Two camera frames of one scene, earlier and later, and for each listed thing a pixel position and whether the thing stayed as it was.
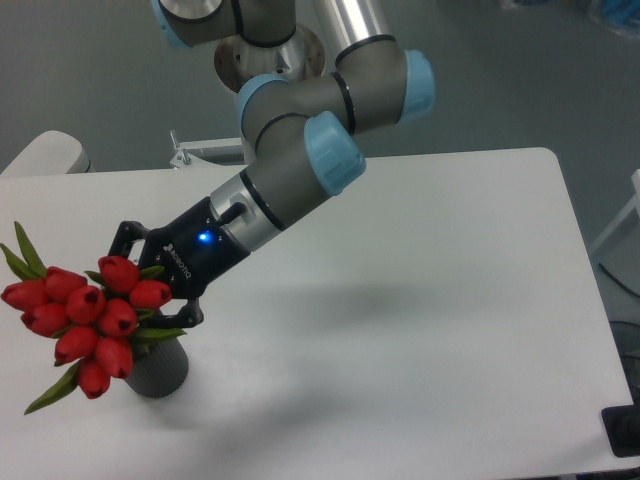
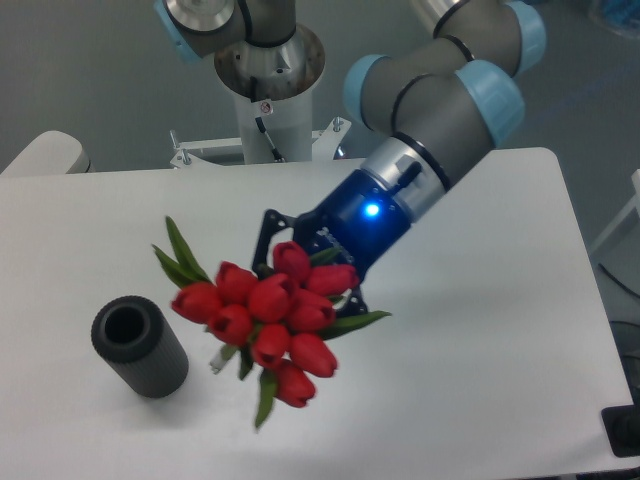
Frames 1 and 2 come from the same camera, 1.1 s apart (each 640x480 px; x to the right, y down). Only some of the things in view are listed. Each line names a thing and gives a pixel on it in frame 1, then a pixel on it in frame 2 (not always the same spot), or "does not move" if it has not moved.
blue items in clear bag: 619,16 does not move
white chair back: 51,152 does not move
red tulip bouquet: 95,326 to 275,327
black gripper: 192,249 to 361,220
